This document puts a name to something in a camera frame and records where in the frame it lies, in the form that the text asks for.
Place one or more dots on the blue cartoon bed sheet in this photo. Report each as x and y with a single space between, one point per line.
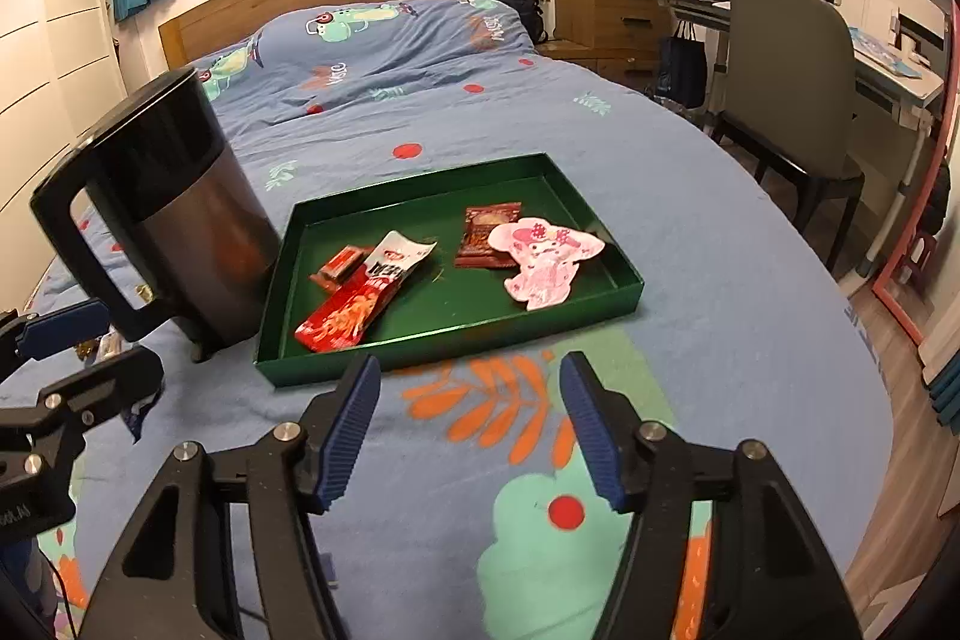
470 513

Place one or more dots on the wooden drawer cabinet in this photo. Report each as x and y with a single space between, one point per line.
619 40

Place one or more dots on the small red candy packet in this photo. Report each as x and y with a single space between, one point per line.
332 274

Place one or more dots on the red brown snack packet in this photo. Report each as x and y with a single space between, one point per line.
474 249

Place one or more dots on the dark shopping bag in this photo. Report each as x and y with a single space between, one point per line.
683 70

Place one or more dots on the black steel electric kettle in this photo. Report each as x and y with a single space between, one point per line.
164 179

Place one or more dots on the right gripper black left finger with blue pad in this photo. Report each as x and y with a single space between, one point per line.
172 575

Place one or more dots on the green tray box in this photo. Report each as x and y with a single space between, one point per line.
441 310

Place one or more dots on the grey desk chair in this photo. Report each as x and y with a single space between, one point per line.
790 84

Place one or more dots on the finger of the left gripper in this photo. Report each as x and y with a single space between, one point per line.
35 337
126 386

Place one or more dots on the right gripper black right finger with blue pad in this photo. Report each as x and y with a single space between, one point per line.
768 573

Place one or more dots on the red white snack packet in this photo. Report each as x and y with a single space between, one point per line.
340 322

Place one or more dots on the white desk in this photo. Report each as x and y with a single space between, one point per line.
906 99

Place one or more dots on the white wardrobe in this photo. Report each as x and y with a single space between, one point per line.
59 75

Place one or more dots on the pink cartoon snack packet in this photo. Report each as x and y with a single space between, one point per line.
547 258

